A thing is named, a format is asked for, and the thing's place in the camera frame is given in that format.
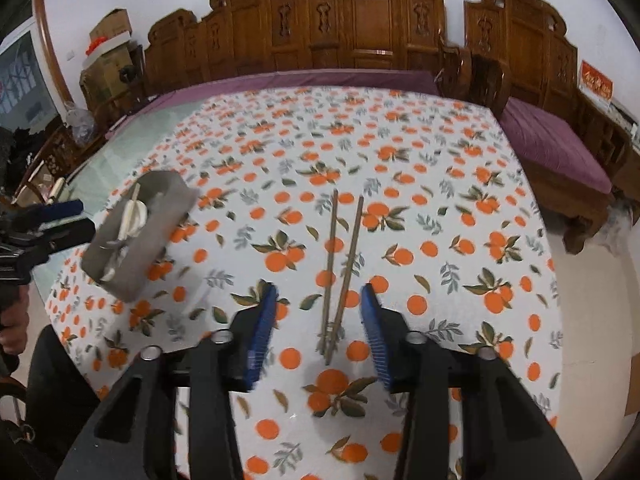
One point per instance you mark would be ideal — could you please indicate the person's left hand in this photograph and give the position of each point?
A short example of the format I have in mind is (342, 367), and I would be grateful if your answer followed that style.
(12, 332)

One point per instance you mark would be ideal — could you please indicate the clear plastic bag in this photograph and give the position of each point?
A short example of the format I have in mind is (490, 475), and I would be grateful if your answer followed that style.
(81, 122)

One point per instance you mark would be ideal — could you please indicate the glass door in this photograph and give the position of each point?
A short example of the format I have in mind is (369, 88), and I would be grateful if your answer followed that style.
(25, 80)

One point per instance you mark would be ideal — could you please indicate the dark brown chopstick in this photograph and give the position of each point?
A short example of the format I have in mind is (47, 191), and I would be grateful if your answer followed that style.
(330, 260)

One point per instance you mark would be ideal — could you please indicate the red wall sign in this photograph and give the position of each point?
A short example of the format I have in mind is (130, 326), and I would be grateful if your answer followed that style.
(595, 80)

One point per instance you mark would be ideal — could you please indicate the white ceramic spoon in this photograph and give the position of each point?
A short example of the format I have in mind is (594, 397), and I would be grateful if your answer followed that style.
(135, 216)

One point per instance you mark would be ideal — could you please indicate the long carved wooden bench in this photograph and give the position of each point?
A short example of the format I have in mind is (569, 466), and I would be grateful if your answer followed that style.
(370, 20)

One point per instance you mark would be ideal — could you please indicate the dark brown chopsticks pair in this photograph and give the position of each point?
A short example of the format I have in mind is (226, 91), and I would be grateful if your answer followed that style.
(350, 255)

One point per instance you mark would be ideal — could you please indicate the large cardboard box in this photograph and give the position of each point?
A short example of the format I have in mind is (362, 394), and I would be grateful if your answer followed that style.
(105, 70)

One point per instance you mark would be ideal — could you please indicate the wooden armchair purple cushion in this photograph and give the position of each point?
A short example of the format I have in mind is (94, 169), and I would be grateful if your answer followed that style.
(530, 40)

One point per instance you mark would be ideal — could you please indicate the grey utensil tray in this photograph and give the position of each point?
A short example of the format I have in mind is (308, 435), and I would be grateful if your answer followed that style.
(165, 210)

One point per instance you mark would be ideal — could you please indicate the long purple seat cushion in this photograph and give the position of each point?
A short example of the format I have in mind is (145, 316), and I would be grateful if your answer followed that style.
(325, 76)

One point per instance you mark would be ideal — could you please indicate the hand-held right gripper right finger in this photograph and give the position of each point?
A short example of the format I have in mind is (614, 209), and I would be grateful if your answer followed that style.
(375, 340)

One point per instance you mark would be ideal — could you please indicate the short purple seat cushion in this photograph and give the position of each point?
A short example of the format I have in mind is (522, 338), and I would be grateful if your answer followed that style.
(550, 145)

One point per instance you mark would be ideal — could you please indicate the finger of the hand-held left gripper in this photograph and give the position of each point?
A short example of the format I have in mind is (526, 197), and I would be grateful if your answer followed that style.
(67, 235)
(55, 210)

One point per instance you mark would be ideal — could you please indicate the wooden chair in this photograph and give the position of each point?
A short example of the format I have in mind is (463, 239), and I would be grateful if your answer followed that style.
(55, 155)

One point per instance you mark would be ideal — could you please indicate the small cardboard box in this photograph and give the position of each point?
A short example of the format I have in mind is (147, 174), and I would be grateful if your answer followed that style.
(111, 25)

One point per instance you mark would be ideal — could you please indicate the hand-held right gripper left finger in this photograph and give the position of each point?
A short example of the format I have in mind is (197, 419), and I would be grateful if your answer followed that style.
(262, 330)

